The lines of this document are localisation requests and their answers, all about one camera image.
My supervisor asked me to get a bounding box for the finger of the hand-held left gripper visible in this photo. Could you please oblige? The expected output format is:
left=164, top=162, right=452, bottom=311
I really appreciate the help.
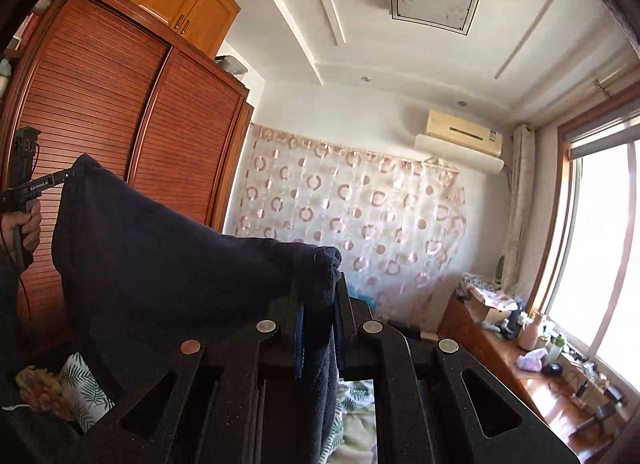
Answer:
left=47, top=168, right=78, bottom=191

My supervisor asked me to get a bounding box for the person's left hand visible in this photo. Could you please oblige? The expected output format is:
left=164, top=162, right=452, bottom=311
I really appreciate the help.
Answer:
left=0, top=199, right=44, bottom=255

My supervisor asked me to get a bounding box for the wooden slatted wardrobe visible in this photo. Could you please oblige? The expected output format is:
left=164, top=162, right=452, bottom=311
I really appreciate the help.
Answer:
left=0, top=0, right=256, bottom=345

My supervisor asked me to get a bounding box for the dark navy towel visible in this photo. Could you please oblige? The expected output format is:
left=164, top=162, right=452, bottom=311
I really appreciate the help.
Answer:
left=51, top=154, right=346, bottom=464

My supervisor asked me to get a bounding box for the person's left forearm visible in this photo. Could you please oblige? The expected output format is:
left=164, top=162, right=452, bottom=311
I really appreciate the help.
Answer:
left=0, top=244, right=26, bottom=415

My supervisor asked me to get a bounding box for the wall air conditioner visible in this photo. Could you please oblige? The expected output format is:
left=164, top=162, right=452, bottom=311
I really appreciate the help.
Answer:
left=414, top=109, right=505, bottom=175

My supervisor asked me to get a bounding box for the sheer circle-patterned curtain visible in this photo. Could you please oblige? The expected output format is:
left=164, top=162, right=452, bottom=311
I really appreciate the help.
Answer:
left=222, top=123, right=467, bottom=320

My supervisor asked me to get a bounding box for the white bottle green cap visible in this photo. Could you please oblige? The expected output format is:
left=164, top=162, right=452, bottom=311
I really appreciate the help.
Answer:
left=546, top=334, right=567, bottom=367

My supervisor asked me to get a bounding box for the curtain rod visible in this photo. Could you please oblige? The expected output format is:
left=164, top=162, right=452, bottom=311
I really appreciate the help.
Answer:
left=592, top=57, right=640, bottom=95

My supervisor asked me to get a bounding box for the wooden framed window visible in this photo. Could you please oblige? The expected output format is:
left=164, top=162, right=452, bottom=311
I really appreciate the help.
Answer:
left=530, top=94, right=640, bottom=395

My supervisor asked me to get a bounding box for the low wooden cabinet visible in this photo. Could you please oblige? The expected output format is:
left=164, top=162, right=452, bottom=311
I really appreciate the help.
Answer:
left=437, top=294, right=616, bottom=464

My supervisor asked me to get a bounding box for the grey storage box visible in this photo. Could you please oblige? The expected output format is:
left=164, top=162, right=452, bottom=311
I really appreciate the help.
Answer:
left=215, top=54, right=248, bottom=76

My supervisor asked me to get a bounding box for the grey roller blind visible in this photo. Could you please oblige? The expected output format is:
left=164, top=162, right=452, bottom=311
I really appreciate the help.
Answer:
left=570, top=117, right=640, bottom=161

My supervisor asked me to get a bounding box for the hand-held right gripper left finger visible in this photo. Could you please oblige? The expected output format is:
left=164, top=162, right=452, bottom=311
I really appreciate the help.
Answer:
left=65, top=289, right=306, bottom=464

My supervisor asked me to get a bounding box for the beige window curtain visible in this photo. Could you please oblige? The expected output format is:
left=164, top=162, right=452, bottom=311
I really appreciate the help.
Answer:
left=500, top=124, right=536, bottom=290

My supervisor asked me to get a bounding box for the pink tissue pack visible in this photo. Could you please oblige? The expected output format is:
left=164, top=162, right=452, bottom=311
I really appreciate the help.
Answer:
left=515, top=347, right=548, bottom=371

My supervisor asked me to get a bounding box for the leaf print bed sheet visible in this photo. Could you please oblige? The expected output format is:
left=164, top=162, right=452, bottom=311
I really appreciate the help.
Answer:
left=57, top=351, right=376, bottom=464

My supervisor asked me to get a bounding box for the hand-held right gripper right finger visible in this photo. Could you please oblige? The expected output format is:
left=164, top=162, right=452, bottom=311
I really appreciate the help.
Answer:
left=335, top=271, right=583, bottom=464

